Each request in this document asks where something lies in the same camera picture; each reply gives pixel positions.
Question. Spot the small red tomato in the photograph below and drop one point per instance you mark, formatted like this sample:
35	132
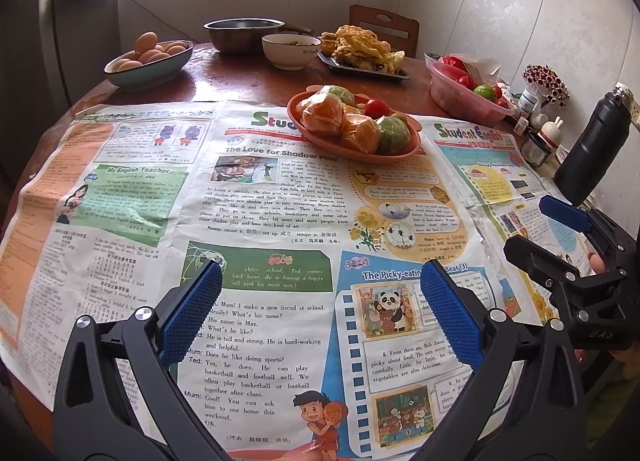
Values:
499	91
501	102
467	82

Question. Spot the small glass jar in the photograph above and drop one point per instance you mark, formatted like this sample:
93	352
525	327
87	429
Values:
536	151

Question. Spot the white medicine bottle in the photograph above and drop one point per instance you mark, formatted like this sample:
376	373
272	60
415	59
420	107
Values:
526	102

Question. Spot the heap of fried dough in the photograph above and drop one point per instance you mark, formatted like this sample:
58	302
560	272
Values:
360	48

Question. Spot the plastic bag with red packet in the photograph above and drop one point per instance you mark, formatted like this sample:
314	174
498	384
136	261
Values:
465	63

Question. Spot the pink plastic basin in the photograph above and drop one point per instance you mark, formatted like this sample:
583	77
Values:
460	101

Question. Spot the small white bottle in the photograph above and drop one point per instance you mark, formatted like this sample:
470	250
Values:
521	127

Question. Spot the person's left hand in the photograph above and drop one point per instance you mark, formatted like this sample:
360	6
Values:
307	453

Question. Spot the wooden chair with cutout back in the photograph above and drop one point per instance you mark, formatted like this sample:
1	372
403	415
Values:
382	31

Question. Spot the wooden armchair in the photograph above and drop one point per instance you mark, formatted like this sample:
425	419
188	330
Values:
299	30

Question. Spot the orange plastic plate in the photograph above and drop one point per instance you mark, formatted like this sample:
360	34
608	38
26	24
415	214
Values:
320	143

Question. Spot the green tomato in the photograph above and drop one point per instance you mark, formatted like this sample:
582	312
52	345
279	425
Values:
484	92

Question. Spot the person's right hand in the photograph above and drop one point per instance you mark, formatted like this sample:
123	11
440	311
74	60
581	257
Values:
598	263

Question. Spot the teal ceramic bowl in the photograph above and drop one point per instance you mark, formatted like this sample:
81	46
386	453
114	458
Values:
150	73

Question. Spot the small plastic-wrapped green citrus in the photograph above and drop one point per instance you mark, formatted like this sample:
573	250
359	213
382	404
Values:
397	133

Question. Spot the newspaper with yellow flowers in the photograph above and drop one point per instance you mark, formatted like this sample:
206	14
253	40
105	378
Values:
490	181

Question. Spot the red and white bouquet ornament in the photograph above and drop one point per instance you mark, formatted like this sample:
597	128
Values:
545	83

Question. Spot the grey refrigerator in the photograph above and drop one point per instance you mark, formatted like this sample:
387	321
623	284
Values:
80	16

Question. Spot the pile of brown eggs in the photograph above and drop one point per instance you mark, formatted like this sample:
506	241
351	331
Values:
147	48

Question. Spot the black thermos bottle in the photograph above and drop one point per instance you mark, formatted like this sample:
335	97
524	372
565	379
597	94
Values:
592	146

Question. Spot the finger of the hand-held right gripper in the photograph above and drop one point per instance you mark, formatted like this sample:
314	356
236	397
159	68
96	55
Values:
530	248
565	213

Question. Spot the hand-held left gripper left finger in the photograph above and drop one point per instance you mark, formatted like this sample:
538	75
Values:
190	311

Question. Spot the stainless steel basin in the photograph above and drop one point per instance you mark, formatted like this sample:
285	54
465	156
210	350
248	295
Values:
235	38

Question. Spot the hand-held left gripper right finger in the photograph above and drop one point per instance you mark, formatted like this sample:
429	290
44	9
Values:
450	313

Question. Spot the white ceramic bowl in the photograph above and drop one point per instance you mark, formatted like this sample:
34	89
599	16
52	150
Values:
290	56

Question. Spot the newspaper with panda cartoon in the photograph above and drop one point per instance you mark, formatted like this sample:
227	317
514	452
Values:
250	201

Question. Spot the large plastic-wrapped green citrus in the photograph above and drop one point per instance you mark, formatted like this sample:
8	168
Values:
336	92

